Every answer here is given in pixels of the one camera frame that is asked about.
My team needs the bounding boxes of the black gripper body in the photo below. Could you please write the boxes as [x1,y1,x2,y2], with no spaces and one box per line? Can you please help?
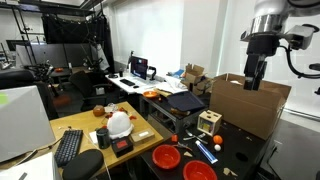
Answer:
[244,34,280,78]

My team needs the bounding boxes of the blue white toothpaste tube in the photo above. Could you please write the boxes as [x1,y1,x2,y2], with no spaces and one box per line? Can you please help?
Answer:
[194,139,219,165]

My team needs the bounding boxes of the large open cardboard box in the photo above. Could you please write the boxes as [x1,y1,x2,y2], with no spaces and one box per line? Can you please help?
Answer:
[209,72,292,141]

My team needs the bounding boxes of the small open cardboard box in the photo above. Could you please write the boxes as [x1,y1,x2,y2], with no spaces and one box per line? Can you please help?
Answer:
[184,63,206,84]
[191,77,214,97]

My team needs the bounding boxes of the wooden shape sorter box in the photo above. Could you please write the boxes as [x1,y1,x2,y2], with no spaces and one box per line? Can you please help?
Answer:
[196,110,223,137]

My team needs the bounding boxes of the orange ball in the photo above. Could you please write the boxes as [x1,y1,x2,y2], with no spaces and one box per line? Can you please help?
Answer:
[213,134,224,145]

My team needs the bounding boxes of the dark blue bin lid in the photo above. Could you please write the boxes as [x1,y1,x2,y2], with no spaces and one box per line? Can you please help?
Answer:
[166,90,208,113]

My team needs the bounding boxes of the white crumpled sheets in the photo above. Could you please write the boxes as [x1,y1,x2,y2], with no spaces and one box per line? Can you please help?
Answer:
[154,75,188,95]

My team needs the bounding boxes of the metal spoon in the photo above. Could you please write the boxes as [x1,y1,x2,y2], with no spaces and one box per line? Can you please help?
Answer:
[182,132,207,142]

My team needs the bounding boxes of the black metal side table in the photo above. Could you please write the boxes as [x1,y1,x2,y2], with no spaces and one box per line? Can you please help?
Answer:
[139,94,201,134]

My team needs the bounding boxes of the tan tape scrap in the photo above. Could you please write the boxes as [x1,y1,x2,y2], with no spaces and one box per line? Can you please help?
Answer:
[223,167,238,177]

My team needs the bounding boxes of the orange plate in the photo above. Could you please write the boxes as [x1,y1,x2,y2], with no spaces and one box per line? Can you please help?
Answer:
[142,90,159,99]

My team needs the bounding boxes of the red plastic bowl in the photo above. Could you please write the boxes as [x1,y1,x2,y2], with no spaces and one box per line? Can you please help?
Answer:
[151,144,182,170]
[182,159,218,180]

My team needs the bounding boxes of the lit computer monitor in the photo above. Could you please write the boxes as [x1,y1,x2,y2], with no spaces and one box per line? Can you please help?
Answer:
[129,55,149,80]

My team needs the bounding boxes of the small tan cardboard box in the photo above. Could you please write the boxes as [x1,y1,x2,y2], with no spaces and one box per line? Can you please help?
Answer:
[130,128,156,145]

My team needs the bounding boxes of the slim black keyboard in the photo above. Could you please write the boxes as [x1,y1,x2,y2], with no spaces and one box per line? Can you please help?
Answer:
[119,78,136,87]

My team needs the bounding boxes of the white office desk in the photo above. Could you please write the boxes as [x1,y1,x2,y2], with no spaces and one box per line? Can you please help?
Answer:
[105,73,158,95]

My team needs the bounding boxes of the white chicken plush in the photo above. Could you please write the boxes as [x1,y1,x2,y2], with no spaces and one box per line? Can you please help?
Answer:
[106,110,134,140]

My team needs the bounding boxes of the clear plastic packaging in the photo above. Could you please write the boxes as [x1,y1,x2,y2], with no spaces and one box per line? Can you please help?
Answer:
[104,102,118,114]

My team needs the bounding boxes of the black box red label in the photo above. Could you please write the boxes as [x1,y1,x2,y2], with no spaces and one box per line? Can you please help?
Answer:
[110,136,134,158]

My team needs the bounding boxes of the white hanging cloth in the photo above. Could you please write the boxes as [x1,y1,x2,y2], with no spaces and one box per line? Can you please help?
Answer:
[89,43,110,71]

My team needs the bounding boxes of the brown ball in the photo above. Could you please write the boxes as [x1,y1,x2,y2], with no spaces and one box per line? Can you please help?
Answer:
[92,104,106,118]

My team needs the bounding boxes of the black cylinder speaker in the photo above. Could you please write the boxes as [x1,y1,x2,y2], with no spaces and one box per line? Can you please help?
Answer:
[95,127,111,150]

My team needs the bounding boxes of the black office chair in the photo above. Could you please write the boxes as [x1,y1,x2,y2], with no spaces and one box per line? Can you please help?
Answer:
[68,70,114,111]
[0,68,59,121]

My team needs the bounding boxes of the wooden desk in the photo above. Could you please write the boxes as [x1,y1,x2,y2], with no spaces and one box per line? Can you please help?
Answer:
[0,100,165,171]

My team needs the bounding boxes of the black oval cushion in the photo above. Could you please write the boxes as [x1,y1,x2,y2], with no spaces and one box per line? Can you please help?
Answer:
[61,148,105,180]

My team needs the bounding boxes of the black curtain backdrop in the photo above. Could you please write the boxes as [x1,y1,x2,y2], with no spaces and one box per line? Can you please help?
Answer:
[41,13,114,73]

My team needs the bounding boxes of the grey partition board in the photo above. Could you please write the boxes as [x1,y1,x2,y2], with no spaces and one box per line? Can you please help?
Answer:
[14,43,94,69]

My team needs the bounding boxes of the silver computer monitor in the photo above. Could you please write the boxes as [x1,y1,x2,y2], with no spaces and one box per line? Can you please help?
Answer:
[0,85,57,164]

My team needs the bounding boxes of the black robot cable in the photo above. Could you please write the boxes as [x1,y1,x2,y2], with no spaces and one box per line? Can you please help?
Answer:
[278,43,320,80]

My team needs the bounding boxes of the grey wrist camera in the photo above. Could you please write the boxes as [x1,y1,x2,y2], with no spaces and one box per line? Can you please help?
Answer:
[285,23,316,51]

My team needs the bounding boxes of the black handled pliers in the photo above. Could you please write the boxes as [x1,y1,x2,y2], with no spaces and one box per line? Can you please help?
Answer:
[173,142,194,152]

